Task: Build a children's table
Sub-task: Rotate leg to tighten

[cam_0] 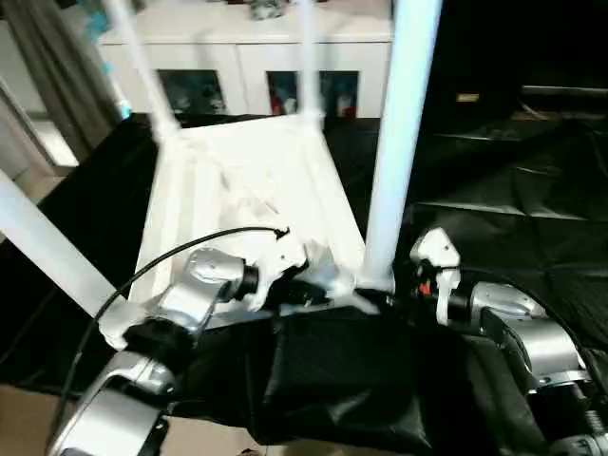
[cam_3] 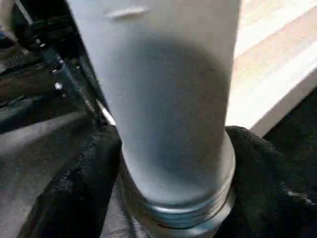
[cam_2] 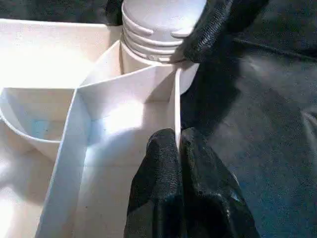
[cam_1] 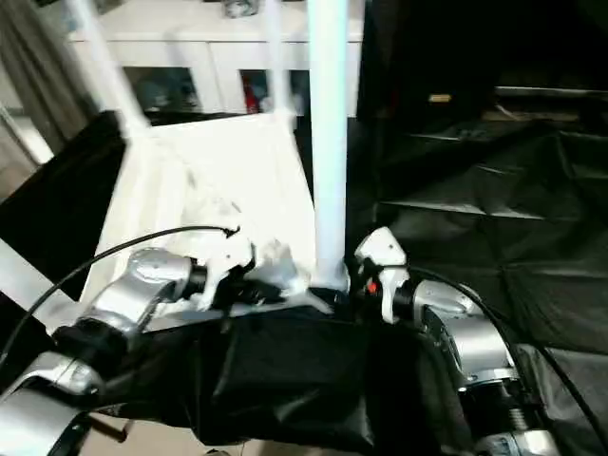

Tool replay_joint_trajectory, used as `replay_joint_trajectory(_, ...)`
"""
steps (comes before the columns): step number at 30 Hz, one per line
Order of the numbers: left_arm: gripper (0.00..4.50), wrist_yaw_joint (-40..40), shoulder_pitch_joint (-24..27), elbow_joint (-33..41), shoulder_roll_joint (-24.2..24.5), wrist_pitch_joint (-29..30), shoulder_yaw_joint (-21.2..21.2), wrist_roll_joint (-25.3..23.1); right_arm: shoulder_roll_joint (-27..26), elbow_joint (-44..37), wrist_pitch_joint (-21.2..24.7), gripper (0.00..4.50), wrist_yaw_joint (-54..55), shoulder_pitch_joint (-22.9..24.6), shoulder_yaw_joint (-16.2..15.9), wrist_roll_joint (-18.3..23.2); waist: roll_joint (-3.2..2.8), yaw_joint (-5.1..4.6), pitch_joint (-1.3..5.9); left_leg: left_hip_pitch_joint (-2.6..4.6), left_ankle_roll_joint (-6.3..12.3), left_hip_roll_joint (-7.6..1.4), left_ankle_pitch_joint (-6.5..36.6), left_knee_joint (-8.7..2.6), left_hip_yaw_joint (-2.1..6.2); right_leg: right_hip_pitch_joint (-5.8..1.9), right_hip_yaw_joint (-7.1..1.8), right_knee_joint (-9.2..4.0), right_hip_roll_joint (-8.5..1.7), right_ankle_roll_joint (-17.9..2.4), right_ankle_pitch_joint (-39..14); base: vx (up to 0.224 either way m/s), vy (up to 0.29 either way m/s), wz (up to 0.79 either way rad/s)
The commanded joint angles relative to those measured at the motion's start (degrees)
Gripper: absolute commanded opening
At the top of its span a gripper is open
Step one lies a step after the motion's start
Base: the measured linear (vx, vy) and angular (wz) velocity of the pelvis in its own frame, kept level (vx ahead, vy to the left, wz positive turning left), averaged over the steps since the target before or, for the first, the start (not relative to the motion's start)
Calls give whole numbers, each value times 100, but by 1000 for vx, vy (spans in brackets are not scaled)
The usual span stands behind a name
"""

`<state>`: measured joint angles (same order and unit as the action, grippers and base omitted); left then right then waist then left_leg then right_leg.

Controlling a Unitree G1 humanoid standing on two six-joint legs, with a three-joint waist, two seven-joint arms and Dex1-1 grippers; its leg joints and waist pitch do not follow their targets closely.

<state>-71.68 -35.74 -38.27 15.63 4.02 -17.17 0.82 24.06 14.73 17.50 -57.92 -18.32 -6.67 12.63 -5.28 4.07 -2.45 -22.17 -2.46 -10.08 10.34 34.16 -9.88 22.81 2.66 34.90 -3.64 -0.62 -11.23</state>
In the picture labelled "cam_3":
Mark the black work mat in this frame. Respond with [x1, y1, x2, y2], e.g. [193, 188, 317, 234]
[0, 45, 317, 238]

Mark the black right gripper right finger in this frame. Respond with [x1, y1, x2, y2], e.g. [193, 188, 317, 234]
[218, 125, 317, 238]

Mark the white upturned plastic table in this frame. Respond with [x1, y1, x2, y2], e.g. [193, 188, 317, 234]
[97, 0, 317, 138]

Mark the white plastic table leg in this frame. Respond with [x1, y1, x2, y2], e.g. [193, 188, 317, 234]
[65, 0, 242, 238]

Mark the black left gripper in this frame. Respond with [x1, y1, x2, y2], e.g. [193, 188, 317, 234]
[10, 0, 107, 127]

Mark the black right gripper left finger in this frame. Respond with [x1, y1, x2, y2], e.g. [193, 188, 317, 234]
[20, 125, 123, 238]

